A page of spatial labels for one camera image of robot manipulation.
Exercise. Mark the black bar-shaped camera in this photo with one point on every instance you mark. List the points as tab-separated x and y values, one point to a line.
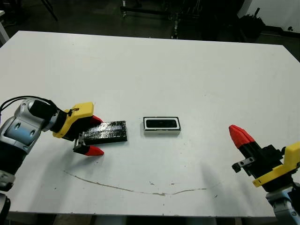
160	123

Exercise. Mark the black glossy box lid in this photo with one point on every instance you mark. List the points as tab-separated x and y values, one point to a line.
107	133

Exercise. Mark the small black wall fixture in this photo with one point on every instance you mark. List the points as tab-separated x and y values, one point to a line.
290	28

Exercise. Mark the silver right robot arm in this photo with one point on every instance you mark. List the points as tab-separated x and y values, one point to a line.
281	206

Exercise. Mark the folded tripods bundle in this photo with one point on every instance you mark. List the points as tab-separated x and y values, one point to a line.
175	28

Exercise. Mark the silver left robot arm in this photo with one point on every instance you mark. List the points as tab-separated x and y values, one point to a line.
21	131

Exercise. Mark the black round bin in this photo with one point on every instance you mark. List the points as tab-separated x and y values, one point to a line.
252	24

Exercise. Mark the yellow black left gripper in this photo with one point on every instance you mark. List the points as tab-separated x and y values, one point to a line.
75	117

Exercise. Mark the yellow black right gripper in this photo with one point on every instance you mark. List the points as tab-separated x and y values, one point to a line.
269	164

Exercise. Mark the white camera box base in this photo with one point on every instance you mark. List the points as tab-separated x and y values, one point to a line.
161	133

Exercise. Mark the white side table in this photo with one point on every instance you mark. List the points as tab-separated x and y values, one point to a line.
2	29

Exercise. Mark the black gantry crane stand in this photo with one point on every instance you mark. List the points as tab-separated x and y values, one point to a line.
145	10

